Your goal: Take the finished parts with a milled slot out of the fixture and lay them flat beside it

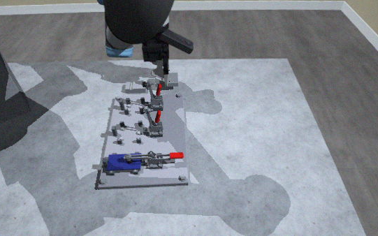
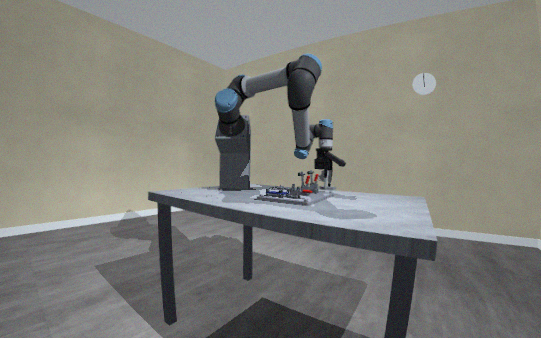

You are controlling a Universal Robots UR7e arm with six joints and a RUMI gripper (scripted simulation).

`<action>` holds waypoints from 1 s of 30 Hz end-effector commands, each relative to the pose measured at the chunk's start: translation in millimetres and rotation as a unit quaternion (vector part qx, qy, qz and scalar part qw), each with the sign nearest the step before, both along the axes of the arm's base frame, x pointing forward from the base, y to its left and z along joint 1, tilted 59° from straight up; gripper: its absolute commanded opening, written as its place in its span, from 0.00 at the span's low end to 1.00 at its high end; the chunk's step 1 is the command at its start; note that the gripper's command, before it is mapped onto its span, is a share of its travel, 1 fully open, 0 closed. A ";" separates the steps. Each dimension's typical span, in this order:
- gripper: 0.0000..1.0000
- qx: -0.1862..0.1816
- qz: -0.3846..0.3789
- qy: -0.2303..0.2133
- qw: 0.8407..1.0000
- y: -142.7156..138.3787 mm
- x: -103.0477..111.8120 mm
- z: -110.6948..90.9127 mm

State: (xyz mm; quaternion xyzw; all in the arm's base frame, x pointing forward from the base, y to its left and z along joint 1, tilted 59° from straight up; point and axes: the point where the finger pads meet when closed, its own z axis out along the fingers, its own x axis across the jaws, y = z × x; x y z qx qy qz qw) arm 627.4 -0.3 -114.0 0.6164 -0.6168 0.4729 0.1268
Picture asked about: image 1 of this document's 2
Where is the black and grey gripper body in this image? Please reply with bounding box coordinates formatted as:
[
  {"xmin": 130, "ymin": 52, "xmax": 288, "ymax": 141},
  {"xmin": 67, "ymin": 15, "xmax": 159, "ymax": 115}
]
[{"xmin": 142, "ymin": 24, "xmax": 169, "ymax": 62}]

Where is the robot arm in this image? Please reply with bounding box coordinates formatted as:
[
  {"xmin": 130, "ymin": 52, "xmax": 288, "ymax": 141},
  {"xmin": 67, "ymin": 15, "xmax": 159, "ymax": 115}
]
[{"xmin": 97, "ymin": 0, "xmax": 194, "ymax": 57}]

